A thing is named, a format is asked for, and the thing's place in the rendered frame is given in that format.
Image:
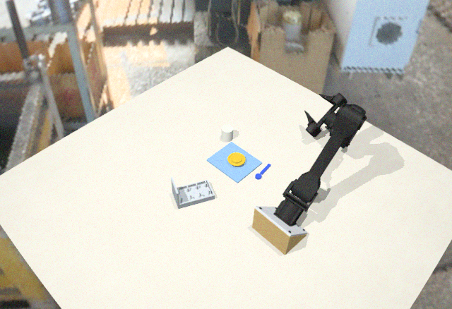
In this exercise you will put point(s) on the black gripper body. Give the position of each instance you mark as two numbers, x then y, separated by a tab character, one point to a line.
328	118

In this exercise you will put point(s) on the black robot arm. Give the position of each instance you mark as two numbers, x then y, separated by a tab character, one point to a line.
350	118

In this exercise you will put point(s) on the white dish rack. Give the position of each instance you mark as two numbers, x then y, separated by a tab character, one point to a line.
192	194

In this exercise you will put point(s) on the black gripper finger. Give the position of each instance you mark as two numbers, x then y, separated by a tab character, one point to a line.
328	98
310	119

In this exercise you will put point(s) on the light blue flat mat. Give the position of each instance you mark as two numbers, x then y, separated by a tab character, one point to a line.
236	173

